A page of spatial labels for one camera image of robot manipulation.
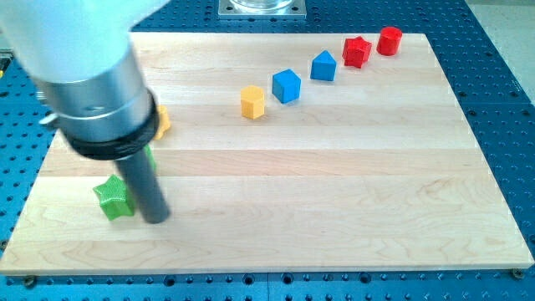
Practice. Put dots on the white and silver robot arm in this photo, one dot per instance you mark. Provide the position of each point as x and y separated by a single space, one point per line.
79 54

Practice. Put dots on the yellow hexagon block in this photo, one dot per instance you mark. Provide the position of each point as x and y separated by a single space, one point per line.
252 102

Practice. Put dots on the yellow heart block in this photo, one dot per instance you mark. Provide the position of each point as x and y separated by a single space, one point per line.
164 122

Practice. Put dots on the light wooden board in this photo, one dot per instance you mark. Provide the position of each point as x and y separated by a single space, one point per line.
377 170

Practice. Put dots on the blue cube block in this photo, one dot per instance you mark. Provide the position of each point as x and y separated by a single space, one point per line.
286 86

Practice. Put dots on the blue pentagon block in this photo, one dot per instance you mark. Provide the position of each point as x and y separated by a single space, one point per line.
323 67

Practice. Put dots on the green block behind rod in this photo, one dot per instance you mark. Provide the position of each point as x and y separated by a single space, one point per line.
150 156

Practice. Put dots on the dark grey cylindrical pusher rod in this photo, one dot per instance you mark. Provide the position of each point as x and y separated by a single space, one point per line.
139 176

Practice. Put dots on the red star block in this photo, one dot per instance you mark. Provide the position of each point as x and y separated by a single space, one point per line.
356 52

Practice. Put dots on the green star block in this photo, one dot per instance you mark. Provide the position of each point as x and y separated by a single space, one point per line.
114 198

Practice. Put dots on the red cylinder block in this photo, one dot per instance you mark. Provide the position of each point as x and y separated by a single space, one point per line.
389 41

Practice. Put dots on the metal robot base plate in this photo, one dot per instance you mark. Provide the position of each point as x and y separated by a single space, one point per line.
262 9

